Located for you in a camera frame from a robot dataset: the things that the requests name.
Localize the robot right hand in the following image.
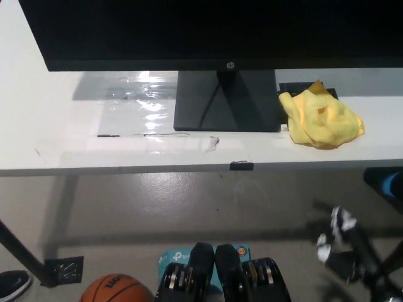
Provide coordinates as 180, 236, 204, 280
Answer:
315, 206, 360, 266

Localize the yellow microfibre cloth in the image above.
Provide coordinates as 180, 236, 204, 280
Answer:
278, 79, 365, 151

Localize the black tape patch on desk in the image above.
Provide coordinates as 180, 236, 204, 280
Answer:
276, 81, 338, 126

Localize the black HP monitor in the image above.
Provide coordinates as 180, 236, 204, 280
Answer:
18, 0, 403, 133

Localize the black object with blue part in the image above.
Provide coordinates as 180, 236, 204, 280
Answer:
363, 167, 403, 199

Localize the small black tape piece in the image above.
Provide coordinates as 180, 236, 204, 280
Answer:
229, 160, 254, 171

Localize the crumpled clear tape piece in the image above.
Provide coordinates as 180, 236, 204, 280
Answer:
203, 136, 220, 154

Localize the teal tp-link box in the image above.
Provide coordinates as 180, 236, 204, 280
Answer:
157, 243, 254, 288

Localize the orange basketball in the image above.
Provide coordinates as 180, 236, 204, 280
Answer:
79, 273, 155, 302

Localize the clear plastic sheet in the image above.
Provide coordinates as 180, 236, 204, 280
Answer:
72, 70, 193, 138

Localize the black sneaker with white sole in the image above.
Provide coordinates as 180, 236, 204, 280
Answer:
0, 270, 33, 302

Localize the black metal frame leg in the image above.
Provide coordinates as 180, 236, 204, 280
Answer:
370, 243, 403, 284
0, 218, 45, 281

